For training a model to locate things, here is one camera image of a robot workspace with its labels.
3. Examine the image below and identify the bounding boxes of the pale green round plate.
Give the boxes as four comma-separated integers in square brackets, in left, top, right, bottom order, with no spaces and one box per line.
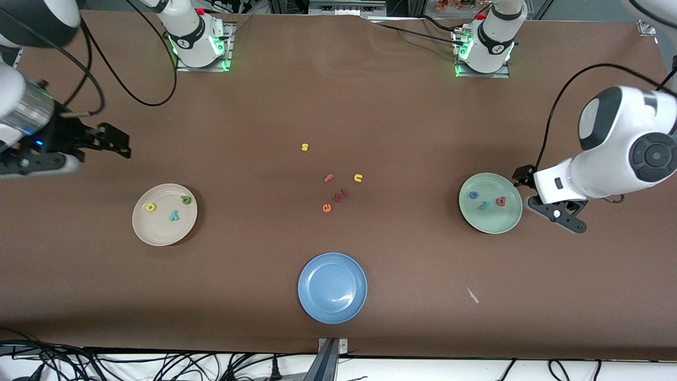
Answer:
[458,173,524,235]

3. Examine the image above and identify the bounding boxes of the beige round plate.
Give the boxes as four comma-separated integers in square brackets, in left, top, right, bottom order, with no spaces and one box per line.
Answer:
[132,184,198,247]

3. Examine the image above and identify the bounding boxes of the brown table cover sheet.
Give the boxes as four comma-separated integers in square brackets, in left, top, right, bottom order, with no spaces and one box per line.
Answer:
[0,10,677,361]

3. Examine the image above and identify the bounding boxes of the orange dried plant clutter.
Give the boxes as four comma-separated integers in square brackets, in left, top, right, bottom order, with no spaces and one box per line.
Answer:
[436,0,484,12]

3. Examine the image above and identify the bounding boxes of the blue round plate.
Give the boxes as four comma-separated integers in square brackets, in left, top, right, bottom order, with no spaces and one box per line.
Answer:
[297,252,368,324]

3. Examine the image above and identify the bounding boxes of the grey metal box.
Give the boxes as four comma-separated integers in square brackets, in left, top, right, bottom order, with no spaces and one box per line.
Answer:
[308,0,387,16]

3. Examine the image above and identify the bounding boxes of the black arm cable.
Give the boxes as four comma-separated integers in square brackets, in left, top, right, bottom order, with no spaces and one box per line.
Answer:
[534,62,677,173]
[53,0,178,117]

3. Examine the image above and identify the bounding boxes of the black table cable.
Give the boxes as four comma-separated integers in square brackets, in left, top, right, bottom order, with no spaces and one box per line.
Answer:
[418,15,462,33]
[365,19,462,47]

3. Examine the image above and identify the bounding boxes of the metal table edge bracket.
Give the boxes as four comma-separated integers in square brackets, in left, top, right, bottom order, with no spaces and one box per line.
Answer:
[304,338,350,381]

